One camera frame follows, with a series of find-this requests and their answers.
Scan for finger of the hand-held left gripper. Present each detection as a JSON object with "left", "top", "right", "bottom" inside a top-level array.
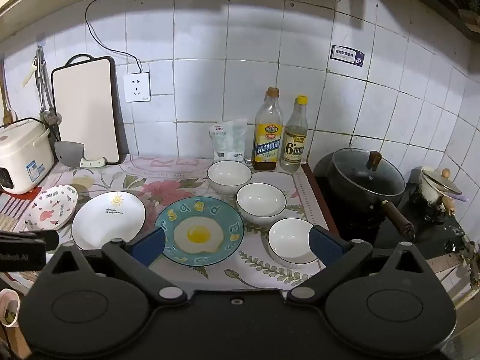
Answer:
[{"left": 0, "top": 230, "right": 59, "bottom": 251}]

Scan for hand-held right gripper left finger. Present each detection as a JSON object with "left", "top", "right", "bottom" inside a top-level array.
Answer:
[{"left": 45, "top": 227, "right": 188, "bottom": 306}]

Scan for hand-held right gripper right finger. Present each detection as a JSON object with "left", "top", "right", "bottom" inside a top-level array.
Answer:
[{"left": 287, "top": 225, "right": 430, "bottom": 306}]

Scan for carrot pattern plate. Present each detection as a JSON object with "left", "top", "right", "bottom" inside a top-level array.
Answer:
[{"left": 24, "top": 184, "right": 79, "bottom": 231}]

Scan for white ribbed bowl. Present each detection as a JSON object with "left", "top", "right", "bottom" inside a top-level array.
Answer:
[
  {"left": 268, "top": 217, "right": 319, "bottom": 269},
  {"left": 207, "top": 160, "right": 253, "bottom": 196},
  {"left": 236, "top": 182, "right": 287, "bottom": 226}
]

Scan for blue fried egg plate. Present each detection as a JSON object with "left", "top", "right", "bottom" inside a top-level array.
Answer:
[{"left": 154, "top": 196, "right": 244, "bottom": 266}]

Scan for white plate sun print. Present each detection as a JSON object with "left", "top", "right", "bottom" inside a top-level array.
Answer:
[{"left": 71, "top": 190, "right": 147, "bottom": 251}]

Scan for red striped mat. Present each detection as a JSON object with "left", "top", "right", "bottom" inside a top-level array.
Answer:
[{"left": 0, "top": 191, "right": 42, "bottom": 233}]

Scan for white cup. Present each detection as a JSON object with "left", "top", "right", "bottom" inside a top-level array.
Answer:
[{"left": 0, "top": 289, "right": 20, "bottom": 327}]

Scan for floral tablecloth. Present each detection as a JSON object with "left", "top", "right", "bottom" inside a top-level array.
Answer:
[{"left": 0, "top": 154, "right": 338, "bottom": 293}]

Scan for white rice cooker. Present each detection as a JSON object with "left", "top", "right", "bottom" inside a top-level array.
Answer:
[{"left": 0, "top": 118, "right": 55, "bottom": 196}]

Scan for clear bottle yellow cap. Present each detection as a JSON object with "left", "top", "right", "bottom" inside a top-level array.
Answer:
[{"left": 280, "top": 95, "right": 310, "bottom": 173}]

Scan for black gas stove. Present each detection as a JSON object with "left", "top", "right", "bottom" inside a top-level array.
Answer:
[{"left": 311, "top": 165, "right": 467, "bottom": 250}]

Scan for small white enamel pot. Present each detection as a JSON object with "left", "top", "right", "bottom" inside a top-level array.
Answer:
[{"left": 418, "top": 168, "right": 469, "bottom": 214}]

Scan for amber bottle yellow label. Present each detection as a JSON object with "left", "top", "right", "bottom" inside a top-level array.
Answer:
[{"left": 252, "top": 87, "right": 284, "bottom": 170}]

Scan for hanging metal utensils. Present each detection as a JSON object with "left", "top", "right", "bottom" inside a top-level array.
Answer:
[{"left": 39, "top": 64, "right": 62, "bottom": 126}]

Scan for white seasoning bag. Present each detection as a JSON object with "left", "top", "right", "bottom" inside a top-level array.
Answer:
[{"left": 209, "top": 119, "right": 248, "bottom": 163}]

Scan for small pot lid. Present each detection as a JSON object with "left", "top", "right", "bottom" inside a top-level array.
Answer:
[{"left": 421, "top": 168, "right": 463, "bottom": 196}]

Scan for wooden spatula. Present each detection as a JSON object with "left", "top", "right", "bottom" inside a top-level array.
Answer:
[{"left": 0, "top": 58, "right": 17, "bottom": 125}]

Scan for white cutting board black rim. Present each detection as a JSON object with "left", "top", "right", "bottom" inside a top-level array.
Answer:
[{"left": 50, "top": 54, "right": 126, "bottom": 166}]

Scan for black wok wooden handle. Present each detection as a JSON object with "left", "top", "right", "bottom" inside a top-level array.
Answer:
[{"left": 313, "top": 148, "right": 416, "bottom": 242}]

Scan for cleaver with white handle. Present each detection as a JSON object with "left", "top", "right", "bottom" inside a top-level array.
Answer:
[{"left": 54, "top": 140, "right": 109, "bottom": 169}]

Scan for white wall socket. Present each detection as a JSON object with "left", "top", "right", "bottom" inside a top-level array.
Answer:
[{"left": 124, "top": 72, "right": 151, "bottom": 103}]

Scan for cream handled utensil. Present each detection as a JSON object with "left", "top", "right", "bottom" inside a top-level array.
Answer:
[{"left": 22, "top": 59, "right": 37, "bottom": 86}]

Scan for blue white wall sticker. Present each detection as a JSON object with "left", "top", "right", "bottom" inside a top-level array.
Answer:
[{"left": 330, "top": 45, "right": 365, "bottom": 67}]

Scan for black power cable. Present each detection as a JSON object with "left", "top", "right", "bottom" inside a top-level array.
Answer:
[{"left": 85, "top": 0, "right": 347, "bottom": 75}]

